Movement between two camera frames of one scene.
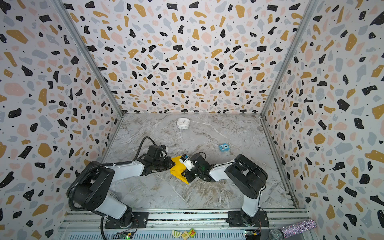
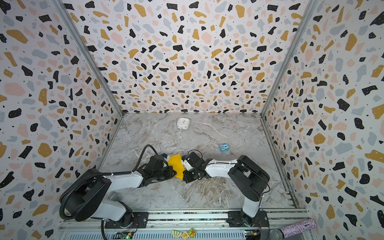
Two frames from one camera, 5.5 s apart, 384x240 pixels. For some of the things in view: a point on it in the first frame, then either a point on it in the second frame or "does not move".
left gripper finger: [156, 170] to [156, 179]
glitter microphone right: [291, 230] does not move
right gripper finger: [190, 175] does not move
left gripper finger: [169, 163] to [171, 172]
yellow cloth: [178, 169] does not move
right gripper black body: [194, 171] does not move
